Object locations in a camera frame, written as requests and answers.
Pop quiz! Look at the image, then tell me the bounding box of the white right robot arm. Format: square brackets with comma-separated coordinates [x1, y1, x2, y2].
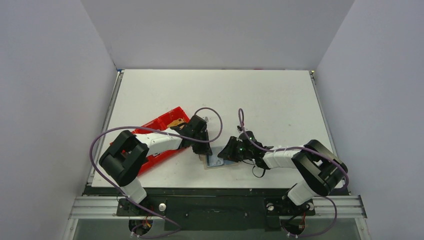
[217, 131, 348, 214]

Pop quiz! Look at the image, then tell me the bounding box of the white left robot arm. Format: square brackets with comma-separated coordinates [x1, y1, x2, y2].
[99, 115, 212, 215]

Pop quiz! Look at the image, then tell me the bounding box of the gold card in tray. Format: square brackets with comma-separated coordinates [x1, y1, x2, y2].
[167, 118, 187, 129]

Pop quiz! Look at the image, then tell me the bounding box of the red plastic tray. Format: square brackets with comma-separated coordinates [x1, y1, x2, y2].
[110, 106, 191, 176]

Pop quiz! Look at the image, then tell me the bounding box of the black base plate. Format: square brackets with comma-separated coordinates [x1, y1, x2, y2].
[83, 186, 317, 231]

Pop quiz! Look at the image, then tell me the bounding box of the aluminium frame rail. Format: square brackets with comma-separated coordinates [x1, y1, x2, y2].
[69, 195, 367, 219]

